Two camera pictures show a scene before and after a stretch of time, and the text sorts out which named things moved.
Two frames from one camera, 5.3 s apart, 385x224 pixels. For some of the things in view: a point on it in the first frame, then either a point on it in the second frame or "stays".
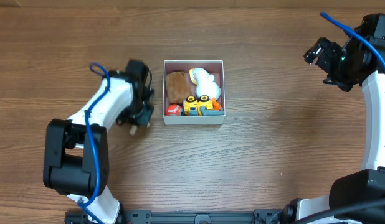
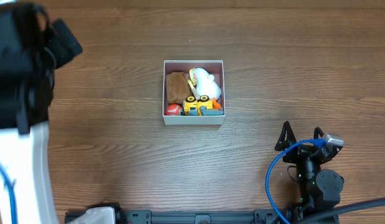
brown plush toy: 177,88 stays
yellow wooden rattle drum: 134,129 to 193,86
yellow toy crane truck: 201,106 stays
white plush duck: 205,84 stays
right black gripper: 331,54 to 303,155
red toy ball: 173,109 stays
